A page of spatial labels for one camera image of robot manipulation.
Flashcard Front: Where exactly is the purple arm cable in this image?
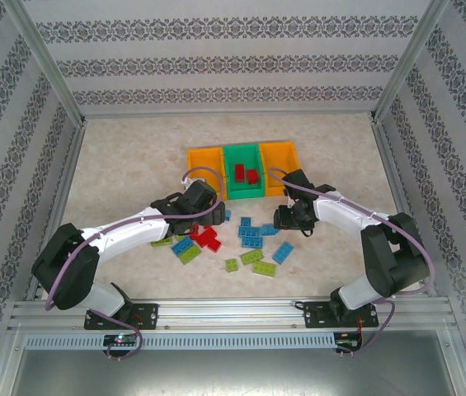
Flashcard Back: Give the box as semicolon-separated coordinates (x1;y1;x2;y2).
268;167;435;356
45;166;226;361

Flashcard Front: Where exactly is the orange plastic bin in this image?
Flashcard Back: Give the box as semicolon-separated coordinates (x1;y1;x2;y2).
186;146;228;198
258;141;302;197

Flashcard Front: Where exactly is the small circuit board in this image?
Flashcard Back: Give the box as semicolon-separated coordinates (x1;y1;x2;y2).
334;338;364;351

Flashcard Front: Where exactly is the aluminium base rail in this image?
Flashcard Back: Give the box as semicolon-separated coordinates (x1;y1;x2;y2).
8;297;455;332

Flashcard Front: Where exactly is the aluminium frame post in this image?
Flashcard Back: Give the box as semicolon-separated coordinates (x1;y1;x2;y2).
370;0;452;124
3;0;88;125

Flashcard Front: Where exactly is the circuit board with green light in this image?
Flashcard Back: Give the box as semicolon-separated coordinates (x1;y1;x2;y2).
103;334;139;347

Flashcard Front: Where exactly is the grey metal panel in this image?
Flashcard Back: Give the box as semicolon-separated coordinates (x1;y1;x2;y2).
7;348;466;396

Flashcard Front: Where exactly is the green plastic bin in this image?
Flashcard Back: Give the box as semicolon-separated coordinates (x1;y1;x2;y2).
222;143;267;200

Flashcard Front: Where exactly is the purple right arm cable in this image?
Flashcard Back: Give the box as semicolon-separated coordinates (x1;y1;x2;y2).
268;167;435;356

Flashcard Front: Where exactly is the aluminium back rail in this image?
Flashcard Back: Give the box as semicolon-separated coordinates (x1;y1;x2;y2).
79;107;378;118

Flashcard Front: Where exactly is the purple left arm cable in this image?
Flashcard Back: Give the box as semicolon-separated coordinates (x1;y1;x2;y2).
45;166;226;361

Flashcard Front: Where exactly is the aluminium side rail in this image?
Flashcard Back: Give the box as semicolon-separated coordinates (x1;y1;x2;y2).
368;117;440;298
26;121;89;302

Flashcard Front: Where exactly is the slotted grey cable duct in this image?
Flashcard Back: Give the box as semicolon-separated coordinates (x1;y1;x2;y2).
23;332;337;351

